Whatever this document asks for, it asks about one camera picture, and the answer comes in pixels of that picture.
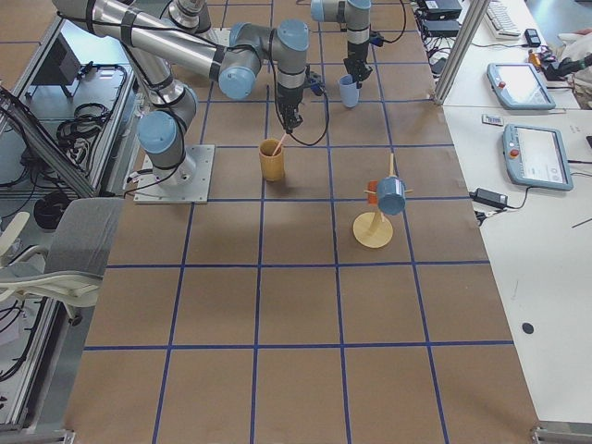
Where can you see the black power adapter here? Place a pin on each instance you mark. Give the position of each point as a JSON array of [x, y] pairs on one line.
[[489, 198]]

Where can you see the grey office chair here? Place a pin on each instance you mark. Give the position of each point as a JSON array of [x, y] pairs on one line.
[[70, 270]]

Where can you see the yellow cylindrical holder cup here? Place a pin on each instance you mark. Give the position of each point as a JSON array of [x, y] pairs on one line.
[[272, 167]]

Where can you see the aluminium frame post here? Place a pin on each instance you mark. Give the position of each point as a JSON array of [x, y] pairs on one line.
[[472, 19]]

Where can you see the blue cup on rack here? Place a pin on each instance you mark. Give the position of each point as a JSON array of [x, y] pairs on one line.
[[390, 194]]

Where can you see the black box on desk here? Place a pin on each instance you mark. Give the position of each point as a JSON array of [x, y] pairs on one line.
[[532, 38]]

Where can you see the small white label device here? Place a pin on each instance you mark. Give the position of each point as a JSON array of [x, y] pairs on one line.
[[492, 120]]

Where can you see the upper teach pendant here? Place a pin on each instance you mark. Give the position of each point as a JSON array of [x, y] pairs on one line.
[[518, 87]]

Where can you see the lower teach pendant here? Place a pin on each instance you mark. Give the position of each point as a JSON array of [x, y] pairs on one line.
[[536, 157]]

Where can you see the teach pendant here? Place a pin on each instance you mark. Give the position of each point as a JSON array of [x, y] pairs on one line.
[[518, 87], [536, 157]]

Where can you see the orange cup on rack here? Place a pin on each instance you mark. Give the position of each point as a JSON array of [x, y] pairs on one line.
[[371, 192]]

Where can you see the wooden cup rack stand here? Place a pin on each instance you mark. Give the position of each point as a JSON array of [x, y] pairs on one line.
[[373, 229]]

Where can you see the blue cup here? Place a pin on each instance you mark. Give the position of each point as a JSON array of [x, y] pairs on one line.
[[348, 91], [390, 194]]

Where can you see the white keyboard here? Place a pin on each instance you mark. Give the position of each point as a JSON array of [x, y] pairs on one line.
[[500, 23]]

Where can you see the black round cap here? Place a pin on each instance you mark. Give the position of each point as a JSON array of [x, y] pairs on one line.
[[528, 328]]

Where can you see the black monitor on cart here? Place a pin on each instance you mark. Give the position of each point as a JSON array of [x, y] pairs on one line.
[[61, 67]]

